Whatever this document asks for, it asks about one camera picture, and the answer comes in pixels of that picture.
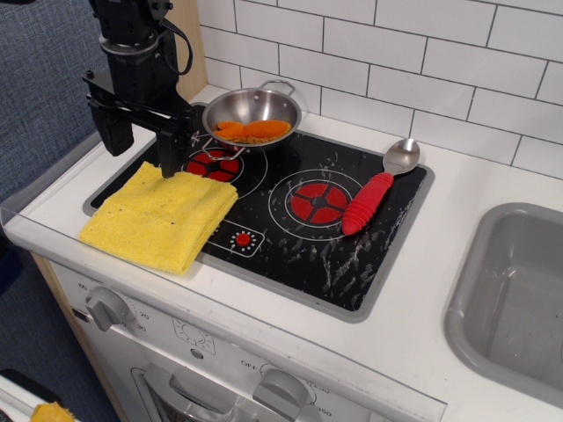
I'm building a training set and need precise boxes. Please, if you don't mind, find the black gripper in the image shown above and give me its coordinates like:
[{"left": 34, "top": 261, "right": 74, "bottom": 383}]
[{"left": 83, "top": 38, "right": 194, "bottom": 178}]

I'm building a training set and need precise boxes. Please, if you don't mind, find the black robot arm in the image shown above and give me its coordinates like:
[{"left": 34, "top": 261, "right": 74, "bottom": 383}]
[{"left": 83, "top": 1, "right": 195, "bottom": 178}]

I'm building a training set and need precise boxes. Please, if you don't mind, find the silver metal pot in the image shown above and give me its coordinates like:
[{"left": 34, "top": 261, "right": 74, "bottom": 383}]
[{"left": 201, "top": 79, "right": 302, "bottom": 161}]

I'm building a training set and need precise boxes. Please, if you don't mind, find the orange plush carrot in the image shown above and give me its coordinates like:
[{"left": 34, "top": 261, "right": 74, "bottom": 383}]
[{"left": 214, "top": 120, "right": 293, "bottom": 144}]

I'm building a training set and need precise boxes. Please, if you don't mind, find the yellow folded cloth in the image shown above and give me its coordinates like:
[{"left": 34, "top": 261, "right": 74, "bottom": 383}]
[{"left": 78, "top": 162, "right": 238, "bottom": 275}]

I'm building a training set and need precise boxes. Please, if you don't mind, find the black toy stovetop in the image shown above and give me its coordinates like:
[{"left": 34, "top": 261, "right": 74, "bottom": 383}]
[{"left": 82, "top": 103, "right": 436, "bottom": 324}]

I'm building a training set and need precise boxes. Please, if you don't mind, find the grey left oven knob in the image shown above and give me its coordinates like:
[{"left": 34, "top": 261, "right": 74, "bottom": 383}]
[{"left": 85, "top": 287, "right": 129, "bottom": 331}]

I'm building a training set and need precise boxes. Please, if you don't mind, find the grey oven knob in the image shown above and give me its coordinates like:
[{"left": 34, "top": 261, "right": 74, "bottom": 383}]
[
  {"left": 252, "top": 369, "right": 310, "bottom": 421},
  {"left": 85, "top": 287, "right": 129, "bottom": 331}
]

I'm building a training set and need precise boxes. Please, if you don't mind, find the white toy oven door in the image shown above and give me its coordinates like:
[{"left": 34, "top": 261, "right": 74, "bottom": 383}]
[{"left": 129, "top": 360, "right": 335, "bottom": 422}]

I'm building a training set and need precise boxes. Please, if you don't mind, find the grey right oven knob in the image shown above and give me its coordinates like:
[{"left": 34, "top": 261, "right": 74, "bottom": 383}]
[{"left": 252, "top": 369, "right": 310, "bottom": 421}]

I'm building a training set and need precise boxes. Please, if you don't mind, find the yellow object bottom left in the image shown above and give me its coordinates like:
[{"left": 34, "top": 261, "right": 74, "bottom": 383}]
[{"left": 30, "top": 402, "right": 76, "bottom": 422}]

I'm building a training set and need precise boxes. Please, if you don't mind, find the grey sink basin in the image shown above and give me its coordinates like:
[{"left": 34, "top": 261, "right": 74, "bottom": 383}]
[{"left": 444, "top": 203, "right": 562, "bottom": 407}]

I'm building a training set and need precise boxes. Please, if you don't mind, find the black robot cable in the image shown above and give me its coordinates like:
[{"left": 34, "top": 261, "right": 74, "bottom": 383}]
[{"left": 158, "top": 17, "right": 194, "bottom": 76}]

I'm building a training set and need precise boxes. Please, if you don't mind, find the red handled metal spoon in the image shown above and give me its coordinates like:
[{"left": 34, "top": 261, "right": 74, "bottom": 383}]
[{"left": 341, "top": 138, "right": 420, "bottom": 236}]

